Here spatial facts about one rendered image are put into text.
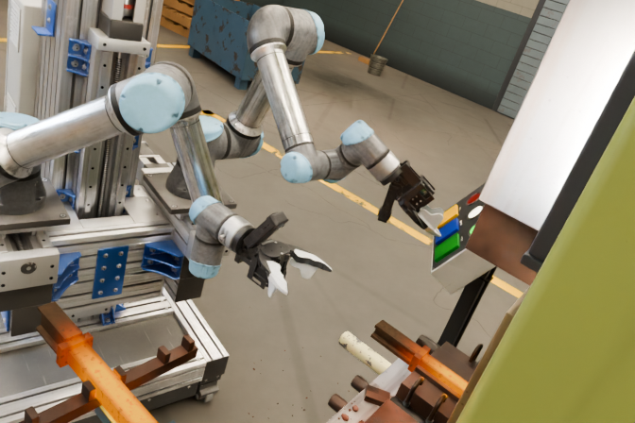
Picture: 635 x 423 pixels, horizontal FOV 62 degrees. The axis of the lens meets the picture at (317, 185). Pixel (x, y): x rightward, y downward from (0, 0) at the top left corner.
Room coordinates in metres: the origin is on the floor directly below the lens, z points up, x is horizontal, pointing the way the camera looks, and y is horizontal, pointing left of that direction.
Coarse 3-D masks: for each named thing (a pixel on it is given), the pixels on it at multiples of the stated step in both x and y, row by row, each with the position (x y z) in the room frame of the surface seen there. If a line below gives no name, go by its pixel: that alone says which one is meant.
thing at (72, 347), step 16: (48, 304) 0.62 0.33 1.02; (48, 320) 0.59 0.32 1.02; (64, 320) 0.59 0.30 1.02; (48, 336) 0.59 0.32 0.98; (64, 336) 0.57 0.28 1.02; (80, 336) 0.58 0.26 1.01; (64, 352) 0.55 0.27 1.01; (80, 352) 0.56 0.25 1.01; (80, 368) 0.53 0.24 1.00; (96, 368) 0.54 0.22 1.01; (96, 384) 0.51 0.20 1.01; (112, 384) 0.52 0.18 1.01; (112, 400) 0.50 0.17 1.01; (128, 400) 0.50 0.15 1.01; (112, 416) 0.49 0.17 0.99; (128, 416) 0.48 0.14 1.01; (144, 416) 0.49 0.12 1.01
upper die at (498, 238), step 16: (480, 224) 0.71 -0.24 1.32; (496, 224) 0.70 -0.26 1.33; (512, 224) 0.69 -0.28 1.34; (480, 240) 0.71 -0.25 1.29; (496, 240) 0.70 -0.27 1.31; (512, 240) 0.69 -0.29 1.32; (528, 240) 0.68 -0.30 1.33; (480, 256) 0.70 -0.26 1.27; (496, 256) 0.69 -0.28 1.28; (512, 256) 0.68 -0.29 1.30; (512, 272) 0.68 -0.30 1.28; (528, 272) 0.67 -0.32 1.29
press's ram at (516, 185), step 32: (576, 0) 0.67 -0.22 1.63; (608, 0) 0.65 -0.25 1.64; (576, 32) 0.66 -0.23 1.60; (608, 32) 0.64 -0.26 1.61; (544, 64) 0.67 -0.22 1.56; (576, 64) 0.65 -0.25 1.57; (608, 64) 0.64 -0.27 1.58; (544, 96) 0.66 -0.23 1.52; (576, 96) 0.64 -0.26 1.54; (608, 96) 0.63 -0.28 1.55; (512, 128) 0.67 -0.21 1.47; (544, 128) 0.65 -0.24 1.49; (576, 128) 0.64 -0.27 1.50; (512, 160) 0.66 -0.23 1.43; (544, 160) 0.64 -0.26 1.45; (512, 192) 0.65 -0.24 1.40; (544, 192) 0.63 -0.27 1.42
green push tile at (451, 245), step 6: (456, 234) 1.26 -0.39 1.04; (450, 240) 1.26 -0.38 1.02; (456, 240) 1.23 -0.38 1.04; (438, 246) 1.26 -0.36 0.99; (444, 246) 1.24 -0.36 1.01; (450, 246) 1.22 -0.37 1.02; (456, 246) 1.20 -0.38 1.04; (438, 252) 1.23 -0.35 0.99; (444, 252) 1.21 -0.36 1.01; (450, 252) 1.20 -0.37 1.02; (438, 258) 1.20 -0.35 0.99
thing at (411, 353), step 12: (384, 324) 0.83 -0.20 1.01; (372, 336) 0.82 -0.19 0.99; (384, 336) 0.82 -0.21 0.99; (396, 336) 0.81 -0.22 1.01; (396, 348) 0.80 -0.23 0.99; (408, 348) 0.78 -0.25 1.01; (420, 348) 0.79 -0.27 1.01; (408, 360) 0.78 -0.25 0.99; (420, 360) 0.77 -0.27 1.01; (432, 360) 0.78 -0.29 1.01; (432, 372) 0.75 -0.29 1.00; (444, 372) 0.75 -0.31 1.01; (456, 384) 0.73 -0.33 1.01
